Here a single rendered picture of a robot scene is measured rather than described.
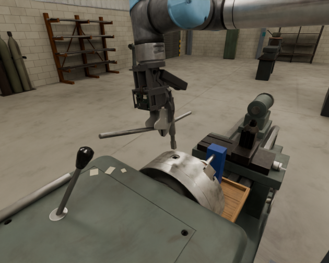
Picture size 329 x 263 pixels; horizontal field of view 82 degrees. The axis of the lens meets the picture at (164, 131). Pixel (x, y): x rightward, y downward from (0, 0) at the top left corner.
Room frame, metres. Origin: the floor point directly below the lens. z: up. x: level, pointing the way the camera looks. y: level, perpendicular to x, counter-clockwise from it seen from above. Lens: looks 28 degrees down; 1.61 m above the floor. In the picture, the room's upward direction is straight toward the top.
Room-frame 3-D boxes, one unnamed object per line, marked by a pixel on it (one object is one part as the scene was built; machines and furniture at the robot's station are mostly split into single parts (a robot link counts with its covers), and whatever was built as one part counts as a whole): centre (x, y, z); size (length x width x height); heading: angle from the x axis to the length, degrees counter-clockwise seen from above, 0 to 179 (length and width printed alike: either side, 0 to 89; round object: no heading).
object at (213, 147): (0.78, -0.26, 1.00); 0.08 x 0.06 x 0.23; 53
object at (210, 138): (1.00, -0.44, 0.95); 0.43 x 0.18 x 0.04; 53
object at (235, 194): (0.71, -0.20, 0.88); 0.36 x 0.30 x 0.04; 53
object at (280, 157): (1.02, -0.48, 0.89); 0.53 x 0.30 x 0.06; 53
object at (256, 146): (0.93, -0.47, 1.00); 0.20 x 0.10 x 0.05; 143
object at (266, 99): (1.47, -0.78, 1.01); 0.30 x 0.20 x 0.29; 143
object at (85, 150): (0.33, 0.17, 1.38); 0.04 x 0.03 x 0.05; 143
